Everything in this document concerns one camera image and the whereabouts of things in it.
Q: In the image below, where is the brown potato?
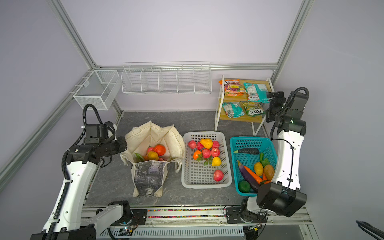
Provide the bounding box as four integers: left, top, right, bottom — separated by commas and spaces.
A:
264, 165, 275, 181

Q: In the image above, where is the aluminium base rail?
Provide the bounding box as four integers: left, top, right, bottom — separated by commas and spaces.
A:
97, 206, 319, 240

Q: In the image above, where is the purple eggplant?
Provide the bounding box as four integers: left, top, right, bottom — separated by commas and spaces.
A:
237, 161, 260, 194

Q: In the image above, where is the orange snack bag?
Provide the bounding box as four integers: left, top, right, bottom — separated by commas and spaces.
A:
219, 79, 246, 97

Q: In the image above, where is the teal snack bag top shelf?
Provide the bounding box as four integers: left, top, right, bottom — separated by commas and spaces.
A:
244, 83, 269, 103

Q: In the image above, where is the leafy red twig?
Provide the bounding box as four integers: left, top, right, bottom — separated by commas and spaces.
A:
197, 155, 213, 166

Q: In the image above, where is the white plastic fruit basket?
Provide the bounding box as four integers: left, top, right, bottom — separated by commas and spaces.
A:
182, 132, 232, 189

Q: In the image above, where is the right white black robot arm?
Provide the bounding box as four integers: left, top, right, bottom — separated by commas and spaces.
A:
240, 87, 310, 222

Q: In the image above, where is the small white mesh basket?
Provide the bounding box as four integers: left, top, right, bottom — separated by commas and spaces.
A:
74, 70, 122, 111

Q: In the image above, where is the red tomato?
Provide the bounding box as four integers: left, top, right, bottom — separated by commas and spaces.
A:
153, 145, 167, 157

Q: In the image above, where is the green Foxs candy bag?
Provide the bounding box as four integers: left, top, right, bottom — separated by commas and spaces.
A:
241, 102, 264, 117

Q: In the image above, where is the cream canvas grocery bag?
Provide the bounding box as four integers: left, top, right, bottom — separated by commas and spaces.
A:
121, 122, 186, 197

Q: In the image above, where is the small orange tangerine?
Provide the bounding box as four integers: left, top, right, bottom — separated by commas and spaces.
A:
193, 150, 202, 161

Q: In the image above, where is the teal snack bag shelf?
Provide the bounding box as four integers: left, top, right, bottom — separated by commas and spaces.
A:
223, 102, 245, 119
244, 83, 269, 103

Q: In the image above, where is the teal plastic vegetable basket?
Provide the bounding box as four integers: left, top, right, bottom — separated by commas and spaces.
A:
230, 137, 278, 197

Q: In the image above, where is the yellow lemon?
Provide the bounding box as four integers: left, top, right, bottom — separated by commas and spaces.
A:
212, 157, 222, 167

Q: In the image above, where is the yellow vegetable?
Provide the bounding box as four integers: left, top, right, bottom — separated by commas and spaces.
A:
254, 162, 264, 177

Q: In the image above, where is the yellow pear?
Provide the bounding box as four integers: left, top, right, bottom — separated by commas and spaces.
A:
200, 139, 213, 149

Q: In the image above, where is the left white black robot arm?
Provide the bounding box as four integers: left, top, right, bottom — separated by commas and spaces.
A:
31, 104, 144, 240

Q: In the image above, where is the orange carrot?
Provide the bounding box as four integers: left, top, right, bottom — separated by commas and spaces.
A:
244, 166, 263, 185

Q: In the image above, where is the green avocado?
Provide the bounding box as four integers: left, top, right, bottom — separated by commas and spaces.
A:
238, 180, 251, 193

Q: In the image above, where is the yellow brown mango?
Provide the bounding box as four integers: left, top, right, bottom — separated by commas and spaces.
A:
147, 151, 159, 161

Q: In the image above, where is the long white wire basket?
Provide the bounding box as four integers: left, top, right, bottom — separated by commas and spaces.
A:
121, 62, 212, 95

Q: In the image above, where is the dark eggplant green stem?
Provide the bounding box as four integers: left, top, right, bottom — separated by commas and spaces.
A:
233, 148, 260, 155

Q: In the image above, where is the white wooden two-tier shelf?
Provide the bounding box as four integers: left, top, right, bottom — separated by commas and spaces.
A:
214, 75, 275, 136

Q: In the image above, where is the teal snack bag lower shelf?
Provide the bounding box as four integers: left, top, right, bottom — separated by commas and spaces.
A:
223, 102, 245, 119

